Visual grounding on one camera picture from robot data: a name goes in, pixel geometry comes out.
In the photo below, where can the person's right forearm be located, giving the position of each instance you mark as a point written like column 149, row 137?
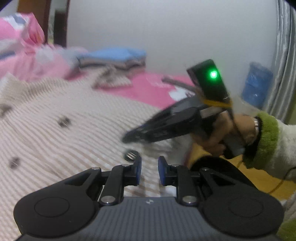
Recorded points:
column 268, row 139

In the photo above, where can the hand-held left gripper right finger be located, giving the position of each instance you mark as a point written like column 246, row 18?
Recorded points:
column 161, row 170

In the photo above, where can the blue folded garment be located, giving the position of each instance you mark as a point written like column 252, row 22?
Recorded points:
column 115, row 54

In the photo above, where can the wooden door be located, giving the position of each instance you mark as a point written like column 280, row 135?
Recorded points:
column 32, row 5

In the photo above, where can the grey curtain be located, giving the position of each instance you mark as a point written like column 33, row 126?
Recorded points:
column 284, row 58

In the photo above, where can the grey stick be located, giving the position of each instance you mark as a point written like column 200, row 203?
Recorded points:
column 178, row 83

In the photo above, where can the yellow cloth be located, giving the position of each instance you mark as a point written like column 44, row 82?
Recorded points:
column 196, row 153

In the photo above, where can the person's right hand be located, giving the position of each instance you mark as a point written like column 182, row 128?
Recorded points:
column 242, row 129

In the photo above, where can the blue plastic bag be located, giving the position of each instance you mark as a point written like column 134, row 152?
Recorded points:
column 256, row 85

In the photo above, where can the dark wooden door frame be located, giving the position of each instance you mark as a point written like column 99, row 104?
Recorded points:
column 66, row 23

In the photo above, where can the beige houndstooth coat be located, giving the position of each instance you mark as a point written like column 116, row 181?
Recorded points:
column 69, row 139

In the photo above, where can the pink patterned duvet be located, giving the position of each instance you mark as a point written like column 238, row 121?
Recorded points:
column 13, row 32

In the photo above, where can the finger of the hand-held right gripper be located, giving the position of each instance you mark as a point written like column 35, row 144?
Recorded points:
column 178, row 111
column 161, row 133

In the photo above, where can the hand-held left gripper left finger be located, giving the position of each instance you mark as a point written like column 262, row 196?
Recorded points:
column 138, row 169

